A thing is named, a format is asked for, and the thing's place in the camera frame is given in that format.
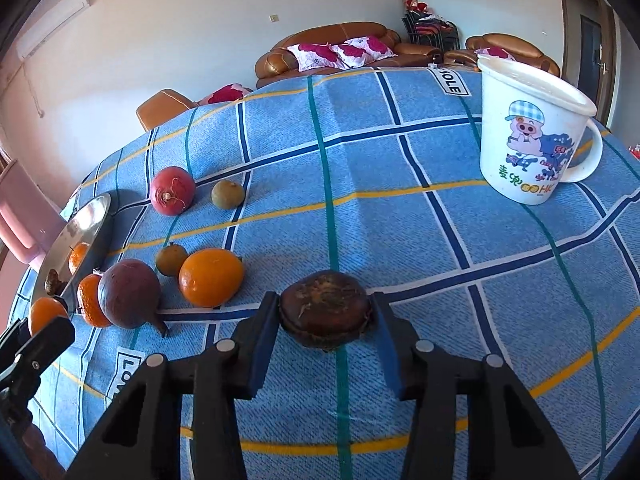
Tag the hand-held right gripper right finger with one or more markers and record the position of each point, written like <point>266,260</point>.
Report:
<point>387,350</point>

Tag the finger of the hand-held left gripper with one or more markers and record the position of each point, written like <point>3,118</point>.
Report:
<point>10,342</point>
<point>50,337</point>

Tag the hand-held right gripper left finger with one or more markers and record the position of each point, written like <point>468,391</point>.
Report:
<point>267,340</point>

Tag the brown water chestnut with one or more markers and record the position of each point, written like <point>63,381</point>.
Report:
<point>51,282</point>
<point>325,305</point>

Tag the large orange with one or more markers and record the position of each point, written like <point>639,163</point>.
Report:
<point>210,277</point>

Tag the dark purple radish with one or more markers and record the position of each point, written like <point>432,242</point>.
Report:
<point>127,292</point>

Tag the steel plate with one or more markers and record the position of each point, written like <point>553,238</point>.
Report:
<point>82,220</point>

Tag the small green-brown fruit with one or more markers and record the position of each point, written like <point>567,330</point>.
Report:
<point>227,194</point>
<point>170,260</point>

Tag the pink electric kettle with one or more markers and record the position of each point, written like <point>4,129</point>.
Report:
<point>20,210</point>

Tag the blue plaid cloth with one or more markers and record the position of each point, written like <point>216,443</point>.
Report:
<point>400,210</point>

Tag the red round radish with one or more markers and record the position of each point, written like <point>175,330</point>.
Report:
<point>172,187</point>

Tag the white red floral pillow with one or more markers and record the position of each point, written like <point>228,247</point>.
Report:
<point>492,53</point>
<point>315,55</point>
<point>352,55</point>
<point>377,46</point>
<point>225,94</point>

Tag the brown leather recliner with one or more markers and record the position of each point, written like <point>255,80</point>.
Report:
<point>165,107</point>

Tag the white cartoon print cup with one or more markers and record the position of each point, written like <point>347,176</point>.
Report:
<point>525,110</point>

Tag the brown leather sofa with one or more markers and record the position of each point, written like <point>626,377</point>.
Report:
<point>272,62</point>

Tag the white air conditioner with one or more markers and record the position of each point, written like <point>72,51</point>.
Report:
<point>50,22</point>

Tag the stack of dark chairs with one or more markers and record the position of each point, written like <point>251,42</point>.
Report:
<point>430,30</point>

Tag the brown leather armchair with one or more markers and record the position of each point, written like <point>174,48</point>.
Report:
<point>505,41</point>

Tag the red decoration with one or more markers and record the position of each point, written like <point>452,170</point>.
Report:
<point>417,6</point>

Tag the brown wooden door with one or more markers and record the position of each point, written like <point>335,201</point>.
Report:
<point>590,50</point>

